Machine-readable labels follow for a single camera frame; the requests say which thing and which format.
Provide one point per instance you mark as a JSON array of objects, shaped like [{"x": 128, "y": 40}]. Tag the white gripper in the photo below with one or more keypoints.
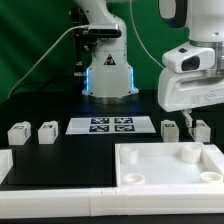
[{"x": 187, "y": 91}]

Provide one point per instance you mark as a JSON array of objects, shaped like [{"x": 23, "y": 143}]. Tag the white square table top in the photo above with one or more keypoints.
[{"x": 162, "y": 164}]

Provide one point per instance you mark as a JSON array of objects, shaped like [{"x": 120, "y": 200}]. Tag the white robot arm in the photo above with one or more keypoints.
[{"x": 110, "y": 77}]

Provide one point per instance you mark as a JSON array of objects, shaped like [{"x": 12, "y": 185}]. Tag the white marker tag sheet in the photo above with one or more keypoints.
[{"x": 110, "y": 125}]

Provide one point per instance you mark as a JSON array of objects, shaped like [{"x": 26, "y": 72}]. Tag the black table mat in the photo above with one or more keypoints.
[{"x": 72, "y": 161}]

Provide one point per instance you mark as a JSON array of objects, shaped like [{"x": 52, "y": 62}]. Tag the white right fence rail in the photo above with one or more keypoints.
[{"x": 213, "y": 158}]

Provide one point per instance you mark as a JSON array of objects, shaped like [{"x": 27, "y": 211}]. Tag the white fence rail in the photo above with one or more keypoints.
[
  {"x": 6, "y": 163},
  {"x": 213, "y": 158},
  {"x": 130, "y": 200}
]

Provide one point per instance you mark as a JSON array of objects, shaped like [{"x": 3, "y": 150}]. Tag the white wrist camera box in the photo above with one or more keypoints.
[{"x": 194, "y": 56}]

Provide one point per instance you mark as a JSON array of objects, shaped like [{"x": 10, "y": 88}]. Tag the black camera on stand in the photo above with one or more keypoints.
[{"x": 85, "y": 39}]

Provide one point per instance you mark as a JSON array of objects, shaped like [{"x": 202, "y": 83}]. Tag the white front fence rail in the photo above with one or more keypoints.
[{"x": 130, "y": 200}]

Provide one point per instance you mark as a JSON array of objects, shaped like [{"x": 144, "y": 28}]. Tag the white left fence rail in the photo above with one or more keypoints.
[{"x": 6, "y": 163}]

